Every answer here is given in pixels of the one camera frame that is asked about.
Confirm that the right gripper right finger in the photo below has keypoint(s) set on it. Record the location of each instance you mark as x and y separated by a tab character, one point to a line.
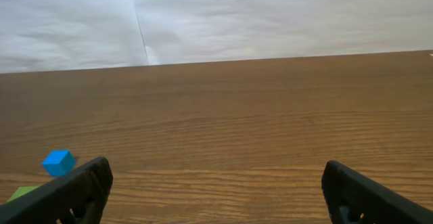
365	197

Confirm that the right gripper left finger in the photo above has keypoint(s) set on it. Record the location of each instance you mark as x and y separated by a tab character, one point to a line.
67	193

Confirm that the blue cube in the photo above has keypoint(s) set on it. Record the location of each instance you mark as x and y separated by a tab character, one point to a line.
58	163

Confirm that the green cube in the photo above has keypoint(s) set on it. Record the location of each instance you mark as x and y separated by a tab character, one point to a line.
21	192

